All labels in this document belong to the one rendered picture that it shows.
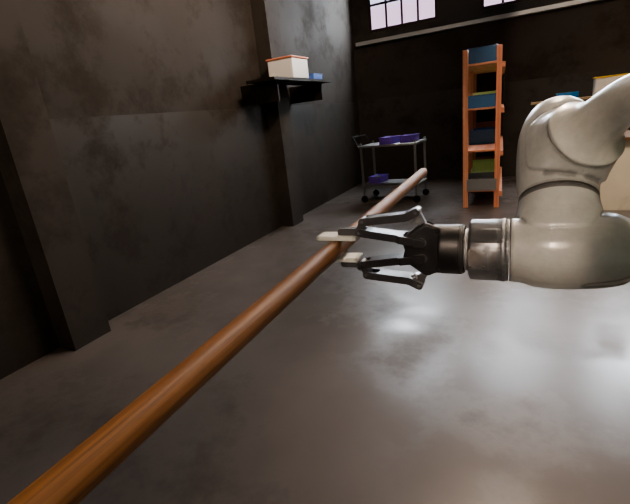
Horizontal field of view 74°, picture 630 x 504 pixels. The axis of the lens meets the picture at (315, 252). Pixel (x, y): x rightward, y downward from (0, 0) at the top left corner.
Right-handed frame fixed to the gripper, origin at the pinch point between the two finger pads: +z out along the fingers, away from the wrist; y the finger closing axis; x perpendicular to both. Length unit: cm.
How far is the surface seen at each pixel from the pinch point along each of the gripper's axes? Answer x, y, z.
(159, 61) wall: 264, -88, 269
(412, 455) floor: 78, 119, 9
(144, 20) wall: 257, -121, 269
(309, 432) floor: 78, 119, 57
